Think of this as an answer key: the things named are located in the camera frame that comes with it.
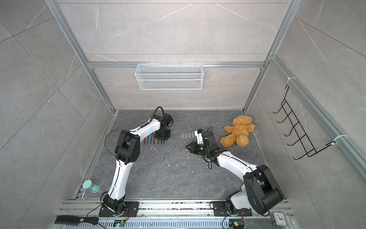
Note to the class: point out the aluminium mounting rail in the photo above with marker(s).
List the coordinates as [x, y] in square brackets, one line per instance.
[173, 214]

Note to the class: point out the black wire hook rack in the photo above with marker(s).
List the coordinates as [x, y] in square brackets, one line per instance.
[296, 127]

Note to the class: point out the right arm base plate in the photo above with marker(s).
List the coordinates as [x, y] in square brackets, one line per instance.
[223, 208]

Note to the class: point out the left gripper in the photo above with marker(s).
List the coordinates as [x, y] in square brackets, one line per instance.
[161, 138]

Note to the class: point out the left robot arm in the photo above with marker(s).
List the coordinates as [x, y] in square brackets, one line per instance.
[127, 151]

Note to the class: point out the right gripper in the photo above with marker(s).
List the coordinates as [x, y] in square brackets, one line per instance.
[194, 150]

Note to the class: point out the teal sand timer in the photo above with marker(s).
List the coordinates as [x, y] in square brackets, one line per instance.
[89, 185]

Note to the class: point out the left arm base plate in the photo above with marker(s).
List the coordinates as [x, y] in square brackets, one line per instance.
[129, 208]

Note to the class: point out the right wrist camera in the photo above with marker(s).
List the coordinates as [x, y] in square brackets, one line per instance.
[198, 133]

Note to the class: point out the small white clock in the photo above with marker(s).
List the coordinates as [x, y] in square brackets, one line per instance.
[279, 219]

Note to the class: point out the brown teddy bear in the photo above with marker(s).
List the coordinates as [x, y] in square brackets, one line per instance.
[238, 132]

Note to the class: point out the white wire mesh basket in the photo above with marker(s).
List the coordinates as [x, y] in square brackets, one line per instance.
[170, 76]

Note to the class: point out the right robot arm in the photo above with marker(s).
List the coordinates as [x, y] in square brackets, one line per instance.
[260, 191]

